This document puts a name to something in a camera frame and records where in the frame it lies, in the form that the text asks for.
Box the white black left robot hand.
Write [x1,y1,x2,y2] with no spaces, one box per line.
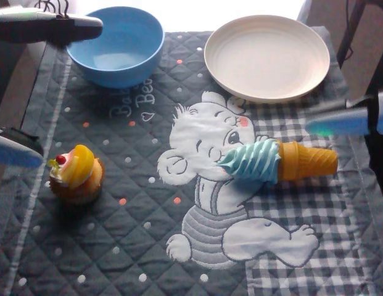
[0,6,104,170]

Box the blue plastic bowl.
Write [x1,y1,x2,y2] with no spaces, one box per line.
[66,6,166,89]

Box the toy ice cream cone blue swirl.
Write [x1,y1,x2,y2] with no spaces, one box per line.
[217,138,339,186]

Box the toy cupcake with fruit topping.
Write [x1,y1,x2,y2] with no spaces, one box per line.
[46,144,105,206]

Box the white round plate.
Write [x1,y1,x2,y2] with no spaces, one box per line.
[204,14,331,104]

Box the grey quilt with printed bear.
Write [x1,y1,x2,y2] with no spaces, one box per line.
[0,26,383,296]

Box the dark metal stand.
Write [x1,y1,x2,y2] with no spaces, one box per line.
[336,0,383,95]

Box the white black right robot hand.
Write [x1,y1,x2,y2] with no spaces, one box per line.
[304,91,383,137]

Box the thin black cable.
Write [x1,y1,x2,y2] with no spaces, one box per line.
[33,0,70,17]

